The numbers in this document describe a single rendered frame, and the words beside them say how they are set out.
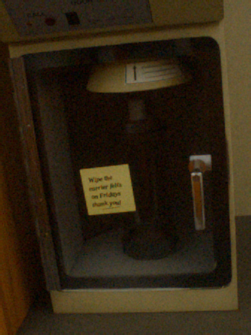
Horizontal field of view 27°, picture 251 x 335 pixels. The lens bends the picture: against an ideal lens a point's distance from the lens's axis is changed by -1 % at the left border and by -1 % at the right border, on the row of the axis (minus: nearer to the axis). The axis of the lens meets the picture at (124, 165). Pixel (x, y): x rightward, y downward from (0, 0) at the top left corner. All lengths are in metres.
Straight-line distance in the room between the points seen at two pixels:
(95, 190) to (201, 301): 0.26
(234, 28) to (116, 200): 0.54
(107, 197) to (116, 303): 0.20
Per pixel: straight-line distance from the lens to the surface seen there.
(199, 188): 0.76
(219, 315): 0.92
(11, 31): 0.78
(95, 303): 0.94
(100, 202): 0.84
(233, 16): 1.21
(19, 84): 0.82
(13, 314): 0.93
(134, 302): 0.93
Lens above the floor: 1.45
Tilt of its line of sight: 17 degrees down
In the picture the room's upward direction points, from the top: 6 degrees counter-clockwise
